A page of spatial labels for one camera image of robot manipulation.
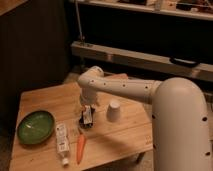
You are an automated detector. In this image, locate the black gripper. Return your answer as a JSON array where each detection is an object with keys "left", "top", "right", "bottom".
[{"left": 79, "top": 105, "right": 95, "bottom": 129}]

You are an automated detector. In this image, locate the clear plastic bottle white label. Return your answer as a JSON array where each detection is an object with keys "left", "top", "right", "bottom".
[{"left": 56, "top": 123, "right": 70, "bottom": 166}]

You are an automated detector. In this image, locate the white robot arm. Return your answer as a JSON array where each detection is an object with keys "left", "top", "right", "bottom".
[{"left": 78, "top": 66, "right": 213, "bottom": 171}]

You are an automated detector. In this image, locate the orange carrot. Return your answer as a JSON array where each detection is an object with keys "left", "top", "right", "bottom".
[{"left": 76, "top": 134, "right": 86, "bottom": 164}]

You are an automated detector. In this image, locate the white paper cup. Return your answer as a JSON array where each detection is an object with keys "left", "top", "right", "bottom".
[{"left": 106, "top": 99, "right": 120, "bottom": 122}]

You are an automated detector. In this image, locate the wooden table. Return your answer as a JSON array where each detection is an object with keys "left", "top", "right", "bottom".
[{"left": 9, "top": 83, "right": 153, "bottom": 171}]

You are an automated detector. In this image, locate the green bowl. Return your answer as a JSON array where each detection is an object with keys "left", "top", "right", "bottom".
[{"left": 17, "top": 110, "right": 55, "bottom": 145}]

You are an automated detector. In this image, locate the metal pole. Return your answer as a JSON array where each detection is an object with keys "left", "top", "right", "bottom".
[{"left": 75, "top": 0, "right": 85, "bottom": 44}]

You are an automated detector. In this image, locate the black handle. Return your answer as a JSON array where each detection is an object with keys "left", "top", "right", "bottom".
[{"left": 169, "top": 58, "right": 200, "bottom": 68}]

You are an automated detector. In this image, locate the metal shelf rail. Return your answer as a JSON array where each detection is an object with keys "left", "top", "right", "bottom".
[{"left": 71, "top": 41, "right": 213, "bottom": 82}]

